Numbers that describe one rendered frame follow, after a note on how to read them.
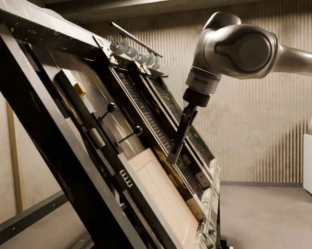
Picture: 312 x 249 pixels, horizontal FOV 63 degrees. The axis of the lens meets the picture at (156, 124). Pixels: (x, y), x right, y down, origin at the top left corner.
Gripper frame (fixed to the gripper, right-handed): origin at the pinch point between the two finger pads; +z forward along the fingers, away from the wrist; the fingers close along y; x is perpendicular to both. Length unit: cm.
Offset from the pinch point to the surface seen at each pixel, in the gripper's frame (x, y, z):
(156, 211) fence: 0.6, -15.8, 31.5
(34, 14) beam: -70, -12, -24
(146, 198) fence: -5.0, -14.8, 27.6
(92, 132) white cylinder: -33.9, -12.0, 10.6
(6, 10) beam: -67, 4, -23
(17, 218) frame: -90, -54, 111
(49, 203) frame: -86, -83, 113
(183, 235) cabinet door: 15, -29, 45
